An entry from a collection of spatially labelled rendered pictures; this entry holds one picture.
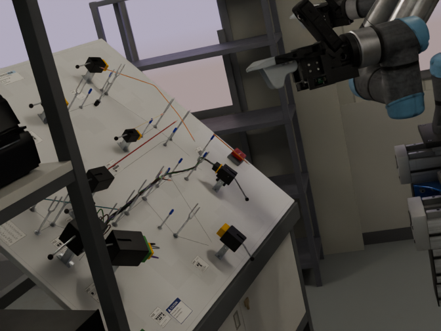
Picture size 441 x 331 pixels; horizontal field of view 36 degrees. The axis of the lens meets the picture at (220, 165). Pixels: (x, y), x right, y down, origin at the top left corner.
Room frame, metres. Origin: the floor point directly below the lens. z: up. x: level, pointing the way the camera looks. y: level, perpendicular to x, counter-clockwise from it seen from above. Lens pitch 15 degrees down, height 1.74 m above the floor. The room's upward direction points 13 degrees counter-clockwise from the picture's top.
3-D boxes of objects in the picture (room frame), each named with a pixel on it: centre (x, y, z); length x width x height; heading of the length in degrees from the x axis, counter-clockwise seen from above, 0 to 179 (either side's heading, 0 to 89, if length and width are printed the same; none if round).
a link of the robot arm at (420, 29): (1.32, -0.39, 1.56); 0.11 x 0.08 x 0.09; 102
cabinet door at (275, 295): (2.23, -0.08, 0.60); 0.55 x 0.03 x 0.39; 153
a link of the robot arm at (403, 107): (1.34, -0.39, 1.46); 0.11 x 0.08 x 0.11; 12
